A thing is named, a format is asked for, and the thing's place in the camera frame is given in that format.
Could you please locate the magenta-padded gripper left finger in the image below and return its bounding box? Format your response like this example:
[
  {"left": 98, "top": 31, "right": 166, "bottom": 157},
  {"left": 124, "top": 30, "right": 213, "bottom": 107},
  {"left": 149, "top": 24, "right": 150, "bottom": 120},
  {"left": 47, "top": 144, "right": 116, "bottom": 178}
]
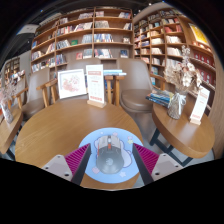
[{"left": 41, "top": 143, "right": 92, "bottom": 186}]

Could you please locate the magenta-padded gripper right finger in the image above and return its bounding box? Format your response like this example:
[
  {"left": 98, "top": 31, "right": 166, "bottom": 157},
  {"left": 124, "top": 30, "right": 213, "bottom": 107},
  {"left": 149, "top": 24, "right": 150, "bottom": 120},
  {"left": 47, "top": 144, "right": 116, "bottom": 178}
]
[{"left": 131, "top": 143, "right": 184, "bottom": 186}]

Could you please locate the grey computer mouse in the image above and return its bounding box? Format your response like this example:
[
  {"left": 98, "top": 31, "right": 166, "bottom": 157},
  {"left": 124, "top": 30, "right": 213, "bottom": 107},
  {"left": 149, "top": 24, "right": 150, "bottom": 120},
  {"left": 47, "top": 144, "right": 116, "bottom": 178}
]
[{"left": 95, "top": 134, "right": 125, "bottom": 175}]

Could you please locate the round light blue mouse pad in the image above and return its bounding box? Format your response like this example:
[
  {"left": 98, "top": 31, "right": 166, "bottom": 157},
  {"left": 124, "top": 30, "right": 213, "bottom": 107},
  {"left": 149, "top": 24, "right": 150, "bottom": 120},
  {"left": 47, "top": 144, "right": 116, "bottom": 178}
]
[{"left": 78, "top": 127, "right": 144, "bottom": 184}]

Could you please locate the oval wooden side table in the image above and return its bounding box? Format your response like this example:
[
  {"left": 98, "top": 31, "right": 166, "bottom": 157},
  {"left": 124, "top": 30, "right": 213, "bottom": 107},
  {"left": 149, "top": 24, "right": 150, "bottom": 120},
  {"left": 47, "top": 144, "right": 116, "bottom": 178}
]
[{"left": 151, "top": 96, "right": 216, "bottom": 168}]

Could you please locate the glass vase with dried flowers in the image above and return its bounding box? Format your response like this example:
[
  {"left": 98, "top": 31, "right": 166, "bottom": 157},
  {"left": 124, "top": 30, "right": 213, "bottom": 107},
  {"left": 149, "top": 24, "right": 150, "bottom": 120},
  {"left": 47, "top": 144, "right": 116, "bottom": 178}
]
[{"left": 163, "top": 44, "right": 204, "bottom": 120}]

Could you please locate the brown armchair with wooden arms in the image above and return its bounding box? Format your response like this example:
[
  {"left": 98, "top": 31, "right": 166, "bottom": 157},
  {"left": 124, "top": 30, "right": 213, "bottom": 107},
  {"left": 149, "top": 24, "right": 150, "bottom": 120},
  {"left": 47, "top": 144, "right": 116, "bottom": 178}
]
[
  {"left": 14, "top": 68, "right": 51, "bottom": 119},
  {"left": 35, "top": 59, "right": 118, "bottom": 108},
  {"left": 106, "top": 58, "right": 166, "bottom": 114}
]

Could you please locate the white framed floral picture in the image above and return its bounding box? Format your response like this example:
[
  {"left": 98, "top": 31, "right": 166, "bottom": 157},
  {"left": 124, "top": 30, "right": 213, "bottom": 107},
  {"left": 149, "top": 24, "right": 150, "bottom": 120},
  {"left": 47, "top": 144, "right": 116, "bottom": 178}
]
[{"left": 57, "top": 68, "right": 88, "bottom": 100}]

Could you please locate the white and red table sign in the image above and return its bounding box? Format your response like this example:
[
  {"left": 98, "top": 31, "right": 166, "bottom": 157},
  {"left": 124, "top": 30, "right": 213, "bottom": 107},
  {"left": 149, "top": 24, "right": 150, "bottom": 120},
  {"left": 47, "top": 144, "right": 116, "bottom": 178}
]
[{"left": 189, "top": 85, "right": 211, "bottom": 126}]

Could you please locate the white sign on wooden base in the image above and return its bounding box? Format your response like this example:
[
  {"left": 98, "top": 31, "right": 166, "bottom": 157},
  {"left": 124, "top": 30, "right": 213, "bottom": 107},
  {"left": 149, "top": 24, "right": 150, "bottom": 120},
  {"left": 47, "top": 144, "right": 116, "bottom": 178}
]
[{"left": 85, "top": 63, "right": 108, "bottom": 109}]

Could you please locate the stack of light blue books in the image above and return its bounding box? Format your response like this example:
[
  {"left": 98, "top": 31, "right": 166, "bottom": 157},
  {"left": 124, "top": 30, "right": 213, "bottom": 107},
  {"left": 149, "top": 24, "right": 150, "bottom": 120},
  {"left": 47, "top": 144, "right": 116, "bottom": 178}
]
[{"left": 103, "top": 68, "right": 128, "bottom": 77}]

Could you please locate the small distant wooden bookshelf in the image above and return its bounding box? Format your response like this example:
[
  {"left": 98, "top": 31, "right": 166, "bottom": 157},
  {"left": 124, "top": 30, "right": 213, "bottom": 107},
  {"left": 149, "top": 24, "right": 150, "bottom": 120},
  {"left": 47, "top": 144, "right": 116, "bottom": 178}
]
[{"left": 1, "top": 56, "right": 21, "bottom": 79}]

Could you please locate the tall wooden bookshelf with books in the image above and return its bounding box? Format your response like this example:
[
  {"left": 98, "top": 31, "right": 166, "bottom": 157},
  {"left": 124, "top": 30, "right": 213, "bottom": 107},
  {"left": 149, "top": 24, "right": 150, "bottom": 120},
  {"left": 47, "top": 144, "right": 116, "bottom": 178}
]
[{"left": 132, "top": 9, "right": 221, "bottom": 98}]

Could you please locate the white ceiling air conditioner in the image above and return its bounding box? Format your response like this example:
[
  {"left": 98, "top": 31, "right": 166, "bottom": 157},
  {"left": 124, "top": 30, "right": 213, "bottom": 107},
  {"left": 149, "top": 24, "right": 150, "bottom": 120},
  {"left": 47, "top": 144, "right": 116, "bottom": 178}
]
[{"left": 16, "top": 23, "right": 39, "bottom": 35}]

